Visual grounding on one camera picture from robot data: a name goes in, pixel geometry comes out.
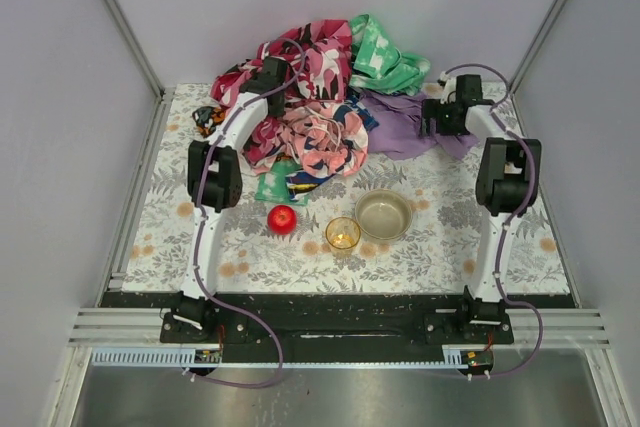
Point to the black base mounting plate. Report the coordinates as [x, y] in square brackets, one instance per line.
[238, 317]

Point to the pink camouflage cloth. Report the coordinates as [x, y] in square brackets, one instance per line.
[319, 53]

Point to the green white tie-dye cloth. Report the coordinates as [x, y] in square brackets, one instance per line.
[379, 65]

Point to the amber transparent plastic cup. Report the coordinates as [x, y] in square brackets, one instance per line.
[342, 235]

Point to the white slotted cable duct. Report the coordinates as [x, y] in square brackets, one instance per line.
[180, 357]

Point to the lilac purple cloth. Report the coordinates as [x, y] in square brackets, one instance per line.
[398, 132]

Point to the aluminium frame rail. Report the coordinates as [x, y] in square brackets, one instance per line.
[116, 327]

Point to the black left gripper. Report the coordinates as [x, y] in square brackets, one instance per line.
[275, 68]

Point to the beige ceramic bowl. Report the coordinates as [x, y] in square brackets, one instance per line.
[383, 215]

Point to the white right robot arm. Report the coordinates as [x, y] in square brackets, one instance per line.
[506, 187]

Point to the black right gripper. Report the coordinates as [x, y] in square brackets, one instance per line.
[429, 117]

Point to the pink floral cloth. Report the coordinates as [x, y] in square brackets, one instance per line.
[325, 139]

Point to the red apple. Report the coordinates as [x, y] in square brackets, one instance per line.
[282, 220]

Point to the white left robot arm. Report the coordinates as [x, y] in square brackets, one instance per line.
[214, 182]

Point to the black orange camouflage cloth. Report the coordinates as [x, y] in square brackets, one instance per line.
[208, 118]

